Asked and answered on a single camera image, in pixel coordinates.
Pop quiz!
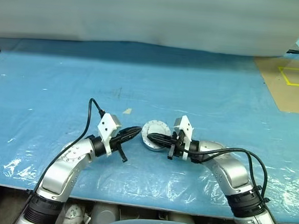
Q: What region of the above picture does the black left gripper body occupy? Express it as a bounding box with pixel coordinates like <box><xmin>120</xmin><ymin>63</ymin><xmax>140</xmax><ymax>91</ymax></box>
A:
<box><xmin>109</xmin><ymin>135</ymin><xmax>130</xmax><ymax>164</ymax></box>

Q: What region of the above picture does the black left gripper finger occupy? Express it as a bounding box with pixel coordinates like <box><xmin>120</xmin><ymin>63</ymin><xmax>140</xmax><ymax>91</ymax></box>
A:
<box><xmin>118</xmin><ymin>128</ymin><xmax>142</xmax><ymax>146</ymax></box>
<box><xmin>117</xmin><ymin>125</ymin><xmax>142</xmax><ymax>140</ymax></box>

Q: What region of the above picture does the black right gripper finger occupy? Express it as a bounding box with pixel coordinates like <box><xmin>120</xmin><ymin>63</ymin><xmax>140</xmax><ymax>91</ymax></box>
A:
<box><xmin>149</xmin><ymin>138</ymin><xmax>173</xmax><ymax>149</ymax></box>
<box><xmin>146</xmin><ymin>132</ymin><xmax>174</xmax><ymax>143</ymax></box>

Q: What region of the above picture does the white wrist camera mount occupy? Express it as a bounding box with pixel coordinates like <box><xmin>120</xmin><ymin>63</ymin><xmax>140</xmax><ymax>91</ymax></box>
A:
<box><xmin>95</xmin><ymin>112</ymin><xmax>123</xmax><ymax>158</ymax></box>
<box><xmin>170</xmin><ymin>114</ymin><xmax>197</xmax><ymax>162</ymax></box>

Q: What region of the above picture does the brown cardboard board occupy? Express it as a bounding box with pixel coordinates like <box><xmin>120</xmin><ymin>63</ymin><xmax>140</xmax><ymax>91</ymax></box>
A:
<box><xmin>249</xmin><ymin>49</ymin><xmax>299</xmax><ymax>114</ymax></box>

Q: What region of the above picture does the round silver housing lid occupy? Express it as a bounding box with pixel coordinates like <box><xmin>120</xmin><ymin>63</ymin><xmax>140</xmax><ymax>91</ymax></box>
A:
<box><xmin>140</xmin><ymin>119</ymin><xmax>172</xmax><ymax>148</ymax></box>

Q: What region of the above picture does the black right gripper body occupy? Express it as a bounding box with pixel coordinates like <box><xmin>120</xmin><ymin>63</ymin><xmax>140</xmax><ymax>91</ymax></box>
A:
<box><xmin>166</xmin><ymin>130</ymin><xmax>188</xmax><ymax>162</ymax></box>

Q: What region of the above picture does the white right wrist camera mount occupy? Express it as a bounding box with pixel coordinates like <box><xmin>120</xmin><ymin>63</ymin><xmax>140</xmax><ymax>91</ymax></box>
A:
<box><xmin>170</xmin><ymin>114</ymin><xmax>197</xmax><ymax>162</ymax></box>

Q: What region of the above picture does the white foam backdrop sheet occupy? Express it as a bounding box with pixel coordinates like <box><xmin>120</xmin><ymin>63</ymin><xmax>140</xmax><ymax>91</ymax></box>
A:
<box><xmin>0</xmin><ymin>0</ymin><xmax>299</xmax><ymax>60</ymax></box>

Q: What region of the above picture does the blue plastic table cover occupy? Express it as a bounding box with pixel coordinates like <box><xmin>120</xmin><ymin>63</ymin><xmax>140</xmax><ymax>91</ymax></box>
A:
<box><xmin>0</xmin><ymin>31</ymin><xmax>299</xmax><ymax>223</ymax></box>

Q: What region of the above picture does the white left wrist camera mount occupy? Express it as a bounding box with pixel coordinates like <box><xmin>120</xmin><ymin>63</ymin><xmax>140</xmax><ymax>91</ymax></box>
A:
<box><xmin>95</xmin><ymin>112</ymin><xmax>123</xmax><ymax>158</ymax></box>

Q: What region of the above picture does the grey rounded cylinder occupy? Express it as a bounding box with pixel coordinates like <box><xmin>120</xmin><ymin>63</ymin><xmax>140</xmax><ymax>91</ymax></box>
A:
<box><xmin>167</xmin><ymin>212</ymin><xmax>197</xmax><ymax>224</ymax></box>
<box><xmin>90</xmin><ymin>201</ymin><xmax>121</xmax><ymax>224</ymax></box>

